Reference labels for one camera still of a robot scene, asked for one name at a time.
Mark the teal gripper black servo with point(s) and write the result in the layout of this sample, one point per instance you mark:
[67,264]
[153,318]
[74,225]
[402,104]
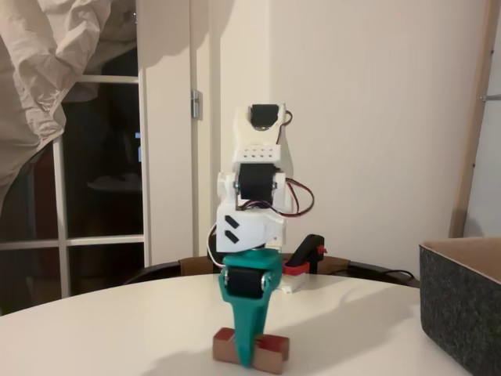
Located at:
[247,283]

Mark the red painted wooden block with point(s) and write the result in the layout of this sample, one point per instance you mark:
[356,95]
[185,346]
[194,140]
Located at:
[274,352]

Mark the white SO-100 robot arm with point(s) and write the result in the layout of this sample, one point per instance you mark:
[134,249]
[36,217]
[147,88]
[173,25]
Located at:
[254,231]

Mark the dark grey felt basket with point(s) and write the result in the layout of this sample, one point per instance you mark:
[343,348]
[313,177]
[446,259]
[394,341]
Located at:
[458,313]

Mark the black clamp red jaw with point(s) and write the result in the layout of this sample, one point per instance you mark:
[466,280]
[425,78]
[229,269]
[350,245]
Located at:
[307,250]

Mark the dark wooden chair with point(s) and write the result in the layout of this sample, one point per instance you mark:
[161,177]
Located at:
[156,270]

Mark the white glazed door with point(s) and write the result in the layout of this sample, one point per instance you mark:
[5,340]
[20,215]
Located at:
[143,176]

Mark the metal door hinge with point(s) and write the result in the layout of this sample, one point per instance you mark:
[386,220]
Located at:
[196,103]

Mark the beige crumpled curtain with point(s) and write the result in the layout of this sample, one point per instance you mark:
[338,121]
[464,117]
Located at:
[31,78]

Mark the light wooden frame post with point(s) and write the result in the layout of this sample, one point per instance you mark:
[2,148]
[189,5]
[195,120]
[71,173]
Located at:
[475,117]

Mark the grey metal rail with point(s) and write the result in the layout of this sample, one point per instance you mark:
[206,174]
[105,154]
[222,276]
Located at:
[493,97]

